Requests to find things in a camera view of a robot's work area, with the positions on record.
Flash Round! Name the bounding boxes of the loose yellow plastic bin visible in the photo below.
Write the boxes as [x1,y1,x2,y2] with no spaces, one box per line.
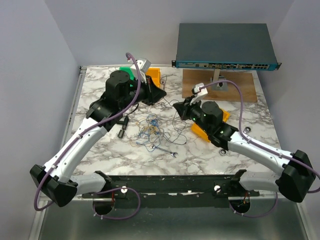
[190,108,231,143]

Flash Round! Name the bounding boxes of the dark purple wire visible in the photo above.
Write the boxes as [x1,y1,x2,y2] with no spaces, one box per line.
[159,74,188,146]

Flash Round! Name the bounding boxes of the black T-handle socket tool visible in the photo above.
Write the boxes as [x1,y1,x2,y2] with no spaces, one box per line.
[116,116,129,139]

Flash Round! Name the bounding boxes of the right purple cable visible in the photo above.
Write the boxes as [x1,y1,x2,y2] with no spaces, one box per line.
[199,79,320,218]

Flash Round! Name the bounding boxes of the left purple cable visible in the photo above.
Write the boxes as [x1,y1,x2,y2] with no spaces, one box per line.
[33,52,142,221]

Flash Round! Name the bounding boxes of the small silver open-end wrench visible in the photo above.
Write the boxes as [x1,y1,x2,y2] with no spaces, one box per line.
[150,144,178,158]

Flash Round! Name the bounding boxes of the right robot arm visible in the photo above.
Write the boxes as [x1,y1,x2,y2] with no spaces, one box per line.
[173,100,316,203]

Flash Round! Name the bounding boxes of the black mounting rail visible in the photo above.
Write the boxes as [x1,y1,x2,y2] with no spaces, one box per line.
[82,170,260,209]

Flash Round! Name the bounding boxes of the silver ratchet wrench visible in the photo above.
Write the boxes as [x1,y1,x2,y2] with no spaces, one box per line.
[219,126,252,156]

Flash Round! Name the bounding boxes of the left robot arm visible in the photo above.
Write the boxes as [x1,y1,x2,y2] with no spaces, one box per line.
[30,70,167,207]

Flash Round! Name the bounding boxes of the purple cable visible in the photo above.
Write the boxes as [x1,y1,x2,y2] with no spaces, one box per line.
[199,79,320,218]
[33,52,142,221]

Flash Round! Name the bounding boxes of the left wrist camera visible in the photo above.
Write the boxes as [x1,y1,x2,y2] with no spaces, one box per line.
[130,58,151,84]

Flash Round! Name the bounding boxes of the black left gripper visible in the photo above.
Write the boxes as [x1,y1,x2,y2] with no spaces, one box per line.
[119,74,166,110]

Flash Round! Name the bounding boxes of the coloured wire bundle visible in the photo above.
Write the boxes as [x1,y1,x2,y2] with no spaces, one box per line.
[129,113,166,154]

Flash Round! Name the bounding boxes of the wooden base board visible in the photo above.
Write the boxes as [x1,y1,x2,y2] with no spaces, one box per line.
[182,69,258,103]

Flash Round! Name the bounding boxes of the grey switch stand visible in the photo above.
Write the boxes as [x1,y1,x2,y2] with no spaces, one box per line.
[210,69,228,92]

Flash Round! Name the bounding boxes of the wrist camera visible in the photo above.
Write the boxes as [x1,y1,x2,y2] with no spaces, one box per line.
[190,83,208,105]
[130,58,151,84]

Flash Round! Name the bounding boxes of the blue network switch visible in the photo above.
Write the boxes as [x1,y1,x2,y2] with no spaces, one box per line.
[171,23,282,71]

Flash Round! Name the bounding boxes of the orange plastic bin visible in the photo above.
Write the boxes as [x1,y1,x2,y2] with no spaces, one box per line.
[146,67,161,88]

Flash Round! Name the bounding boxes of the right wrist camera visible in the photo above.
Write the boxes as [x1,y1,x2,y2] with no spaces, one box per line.
[190,83,208,105]

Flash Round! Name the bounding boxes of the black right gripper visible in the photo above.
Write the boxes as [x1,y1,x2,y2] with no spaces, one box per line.
[173,95,211,134]

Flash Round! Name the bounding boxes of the green plastic bin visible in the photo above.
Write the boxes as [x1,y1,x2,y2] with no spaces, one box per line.
[119,66,135,80]

